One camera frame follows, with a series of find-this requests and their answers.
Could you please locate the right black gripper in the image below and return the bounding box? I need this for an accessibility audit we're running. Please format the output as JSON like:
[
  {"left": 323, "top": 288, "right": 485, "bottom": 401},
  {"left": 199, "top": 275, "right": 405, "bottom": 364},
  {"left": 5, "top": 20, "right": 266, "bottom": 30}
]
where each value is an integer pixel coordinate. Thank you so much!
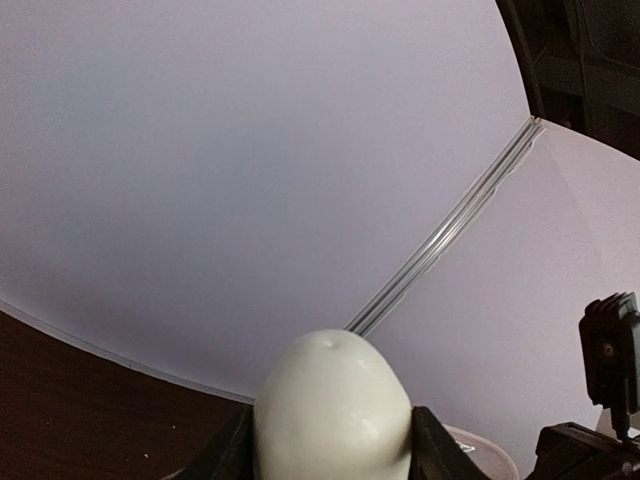
[{"left": 534, "top": 422, "right": 639, "bottom": 480}]

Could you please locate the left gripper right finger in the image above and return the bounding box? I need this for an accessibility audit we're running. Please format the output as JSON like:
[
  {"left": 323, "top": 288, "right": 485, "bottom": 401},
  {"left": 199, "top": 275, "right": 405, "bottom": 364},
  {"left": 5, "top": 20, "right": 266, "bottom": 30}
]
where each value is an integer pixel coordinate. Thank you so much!
[{"left": 410, "top": 406, "right": 489, "bottom": 480}]

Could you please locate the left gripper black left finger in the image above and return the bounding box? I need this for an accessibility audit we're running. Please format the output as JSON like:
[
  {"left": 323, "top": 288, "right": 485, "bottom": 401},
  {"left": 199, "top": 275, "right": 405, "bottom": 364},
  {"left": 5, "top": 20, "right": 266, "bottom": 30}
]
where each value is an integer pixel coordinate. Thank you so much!
[{"left": 187, "top": 406, "right": 255, "bottom": 480}]

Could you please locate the white eggplant toy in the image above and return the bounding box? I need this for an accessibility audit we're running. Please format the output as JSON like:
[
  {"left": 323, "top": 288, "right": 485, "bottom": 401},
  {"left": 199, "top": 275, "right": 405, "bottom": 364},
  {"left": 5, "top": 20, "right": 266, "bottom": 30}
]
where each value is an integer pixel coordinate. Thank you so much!
[{"left": 253, "top": 330, "right": 412, "bottom": 479}]

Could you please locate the clear zip top bag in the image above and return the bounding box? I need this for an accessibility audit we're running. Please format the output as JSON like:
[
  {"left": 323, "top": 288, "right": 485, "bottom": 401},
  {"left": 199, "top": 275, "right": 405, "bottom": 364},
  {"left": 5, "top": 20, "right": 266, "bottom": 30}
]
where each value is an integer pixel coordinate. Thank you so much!
[{"left": 444, "top": 425, "right": 520, "bottom": 480}]

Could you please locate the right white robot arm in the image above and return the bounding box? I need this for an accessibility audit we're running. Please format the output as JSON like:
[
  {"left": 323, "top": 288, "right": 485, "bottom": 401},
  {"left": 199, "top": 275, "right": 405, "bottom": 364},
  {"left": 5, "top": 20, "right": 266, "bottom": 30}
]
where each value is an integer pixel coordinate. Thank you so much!
[{"left": 371, "top": 1, "right": 639, "bottom": 478}]

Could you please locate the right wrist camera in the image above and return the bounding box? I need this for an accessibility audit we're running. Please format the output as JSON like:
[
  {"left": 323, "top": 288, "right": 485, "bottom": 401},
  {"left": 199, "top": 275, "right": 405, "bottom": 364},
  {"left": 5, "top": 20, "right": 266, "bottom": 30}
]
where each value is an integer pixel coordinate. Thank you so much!
[{"left": 579, "top": 292, "right": 639, "bottom": 443}]

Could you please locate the right aluminium frame post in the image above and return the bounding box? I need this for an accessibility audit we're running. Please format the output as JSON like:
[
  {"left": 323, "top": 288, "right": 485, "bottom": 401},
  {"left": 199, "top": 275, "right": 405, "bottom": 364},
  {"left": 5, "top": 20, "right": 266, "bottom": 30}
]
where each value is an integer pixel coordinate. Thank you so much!
[{"left": 345, "top": 116, "right": 544, "bottom": 337}]

